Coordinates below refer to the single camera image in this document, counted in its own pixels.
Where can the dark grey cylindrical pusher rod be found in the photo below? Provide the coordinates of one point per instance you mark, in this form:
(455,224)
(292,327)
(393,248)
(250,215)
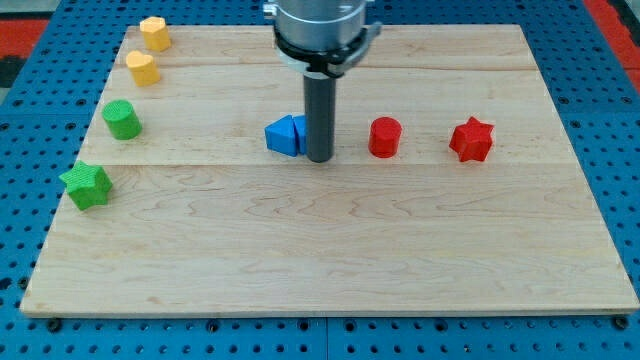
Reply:
(319,101)

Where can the black clamp ring mount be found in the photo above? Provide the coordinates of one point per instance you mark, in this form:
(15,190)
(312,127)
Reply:
(327,64)

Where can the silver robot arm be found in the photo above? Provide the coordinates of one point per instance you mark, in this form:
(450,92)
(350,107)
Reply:
(321,40)

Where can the blue cube block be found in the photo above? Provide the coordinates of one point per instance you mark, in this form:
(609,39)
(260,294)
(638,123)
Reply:
(300,133)

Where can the red star block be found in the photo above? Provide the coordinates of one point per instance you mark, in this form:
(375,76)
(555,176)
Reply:
(472,140)

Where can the green star block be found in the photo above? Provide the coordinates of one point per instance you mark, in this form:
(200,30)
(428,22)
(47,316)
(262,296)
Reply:
(86,185)

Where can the blue triangular prism block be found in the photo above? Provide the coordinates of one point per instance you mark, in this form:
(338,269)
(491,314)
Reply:
(280,136)

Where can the red cylinder block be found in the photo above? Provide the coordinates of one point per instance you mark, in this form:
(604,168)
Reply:
(385,133)

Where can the yellow hexagon block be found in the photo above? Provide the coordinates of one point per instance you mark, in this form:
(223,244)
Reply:
(155,33)

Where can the yellow heart block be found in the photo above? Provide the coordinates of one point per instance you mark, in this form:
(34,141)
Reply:
(143,68)

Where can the light wooden board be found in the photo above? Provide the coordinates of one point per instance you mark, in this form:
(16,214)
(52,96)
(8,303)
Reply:
(203,221)

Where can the green cylinder block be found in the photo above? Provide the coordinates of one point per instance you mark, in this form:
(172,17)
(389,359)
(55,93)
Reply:
(121,119)

